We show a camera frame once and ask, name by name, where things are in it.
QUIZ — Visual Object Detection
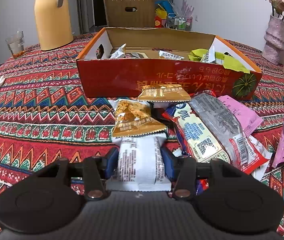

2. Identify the white text snack packet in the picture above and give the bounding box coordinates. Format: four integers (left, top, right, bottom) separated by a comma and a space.
106, 133, 171, 192

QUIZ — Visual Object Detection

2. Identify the lime green snack packet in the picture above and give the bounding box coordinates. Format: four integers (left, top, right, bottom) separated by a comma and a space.
188, 47, 250, 74

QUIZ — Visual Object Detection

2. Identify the white small snack packet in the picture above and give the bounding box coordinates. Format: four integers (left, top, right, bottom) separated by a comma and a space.
110, 44, 126, 59

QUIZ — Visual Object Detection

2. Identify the striped yellow snack packet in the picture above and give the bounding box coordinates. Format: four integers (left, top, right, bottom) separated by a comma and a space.
124, 52, 149, 59

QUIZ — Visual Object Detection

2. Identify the white blue QR snack packet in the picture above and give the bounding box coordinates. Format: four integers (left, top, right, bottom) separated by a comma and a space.
162, 102, 231, 163

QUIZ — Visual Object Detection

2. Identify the brown triangle snack packet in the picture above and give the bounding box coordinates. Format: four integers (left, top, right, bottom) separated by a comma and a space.
109, 99, 166, 138

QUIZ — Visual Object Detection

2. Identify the silver grey snack packet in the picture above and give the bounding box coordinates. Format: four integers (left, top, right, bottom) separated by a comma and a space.
190, 93, 248, 168

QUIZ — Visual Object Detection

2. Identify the brown flat snack packet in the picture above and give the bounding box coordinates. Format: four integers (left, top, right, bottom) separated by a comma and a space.
137, 84, 191, 102

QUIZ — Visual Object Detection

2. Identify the patterned red tablecloth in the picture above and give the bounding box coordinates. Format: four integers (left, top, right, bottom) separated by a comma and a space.
0, 34, 284, 237

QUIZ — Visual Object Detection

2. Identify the pink textured vase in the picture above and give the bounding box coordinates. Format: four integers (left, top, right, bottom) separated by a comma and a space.
261, 15, 284, 65

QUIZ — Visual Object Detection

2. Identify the red orange cardboard box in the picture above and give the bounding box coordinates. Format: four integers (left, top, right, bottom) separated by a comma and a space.
76, 27, 262, 100

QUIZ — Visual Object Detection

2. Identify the yellow thermos jug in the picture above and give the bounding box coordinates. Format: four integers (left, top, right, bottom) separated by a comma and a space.
34, 0, 73, 51

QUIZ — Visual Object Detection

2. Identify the brown cardboard box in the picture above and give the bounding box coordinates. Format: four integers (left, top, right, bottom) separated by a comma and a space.
108, 0, 156, 28

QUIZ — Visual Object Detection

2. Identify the glass cup with tea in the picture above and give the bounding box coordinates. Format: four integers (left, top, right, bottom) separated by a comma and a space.
6, 31, 25, 59

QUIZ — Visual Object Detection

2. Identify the wire storage rack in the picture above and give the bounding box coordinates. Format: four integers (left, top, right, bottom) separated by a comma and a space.
165, 13, 193, 31

